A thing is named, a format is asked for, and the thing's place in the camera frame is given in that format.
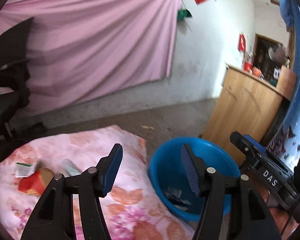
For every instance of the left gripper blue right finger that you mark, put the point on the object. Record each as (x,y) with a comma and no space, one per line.
(195,170)

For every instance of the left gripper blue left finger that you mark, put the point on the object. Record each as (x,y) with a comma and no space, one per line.
(107,169)

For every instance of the small white tube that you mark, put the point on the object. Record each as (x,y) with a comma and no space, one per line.
(70,168)

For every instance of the red paper box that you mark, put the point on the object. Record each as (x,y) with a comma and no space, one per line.
(37,182)

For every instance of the blue plastic basin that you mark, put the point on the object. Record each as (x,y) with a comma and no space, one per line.
(166,170)

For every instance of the pink floral table cloth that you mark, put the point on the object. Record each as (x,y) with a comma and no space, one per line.
(70,208)

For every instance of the wooden cabinet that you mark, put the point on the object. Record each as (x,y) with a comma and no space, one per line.
(248,105)

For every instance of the red cup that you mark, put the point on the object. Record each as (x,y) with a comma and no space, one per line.
(247,66)

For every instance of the orange fruit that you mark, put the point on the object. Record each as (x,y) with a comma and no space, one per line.
(256,72)

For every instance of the pink hanging sheet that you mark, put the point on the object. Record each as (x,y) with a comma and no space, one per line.
(80,50)

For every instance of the red hanging ornament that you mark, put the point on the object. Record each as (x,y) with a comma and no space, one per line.
(242,43)

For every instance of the black office chair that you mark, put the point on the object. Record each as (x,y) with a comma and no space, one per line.
(14,73)

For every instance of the green hanging bag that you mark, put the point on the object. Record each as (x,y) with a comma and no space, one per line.
(183,14)

